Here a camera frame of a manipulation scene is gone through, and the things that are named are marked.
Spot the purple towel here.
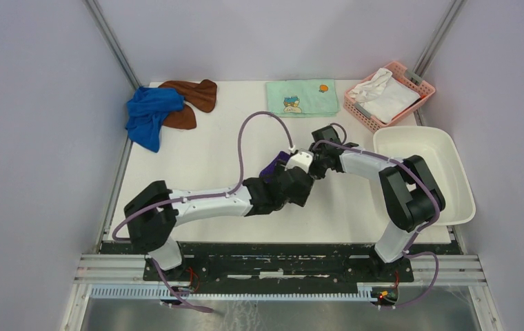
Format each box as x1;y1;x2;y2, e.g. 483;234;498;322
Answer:
259;151;290;183

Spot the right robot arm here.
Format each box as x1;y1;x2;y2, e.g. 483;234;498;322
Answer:
310;126;446;281

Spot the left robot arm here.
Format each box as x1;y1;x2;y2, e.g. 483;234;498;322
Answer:
124;166;314;281

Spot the mint green cartoon towel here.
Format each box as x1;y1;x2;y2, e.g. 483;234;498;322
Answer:
265;79;340;118

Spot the white cloth in basket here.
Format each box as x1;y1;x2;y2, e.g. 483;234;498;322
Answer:
348;68;421;124

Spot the pink plastic basket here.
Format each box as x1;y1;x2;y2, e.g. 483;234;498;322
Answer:
343;61;436;132

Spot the white plastic tub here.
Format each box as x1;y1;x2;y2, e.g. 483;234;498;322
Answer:
373;126;476;226

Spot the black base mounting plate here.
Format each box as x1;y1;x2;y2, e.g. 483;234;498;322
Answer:
99;241;464;296

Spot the brown towel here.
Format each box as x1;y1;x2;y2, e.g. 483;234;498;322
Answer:
159;79;218;130

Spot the blue towel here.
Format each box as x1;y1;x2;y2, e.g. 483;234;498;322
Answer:
125;87;185;152

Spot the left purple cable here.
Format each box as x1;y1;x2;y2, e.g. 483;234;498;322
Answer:
111;110;296;314

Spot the purple cable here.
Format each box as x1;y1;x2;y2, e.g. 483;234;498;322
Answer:
312;122;442;310
111;110;296;314

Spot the white slotted cable duct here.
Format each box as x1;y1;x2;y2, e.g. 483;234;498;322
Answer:
89;284;377;303

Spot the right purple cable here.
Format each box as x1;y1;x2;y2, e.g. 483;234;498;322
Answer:
312;122;442;310

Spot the aluminium frame rail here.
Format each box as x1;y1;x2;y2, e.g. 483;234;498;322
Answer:
75;254;487;286

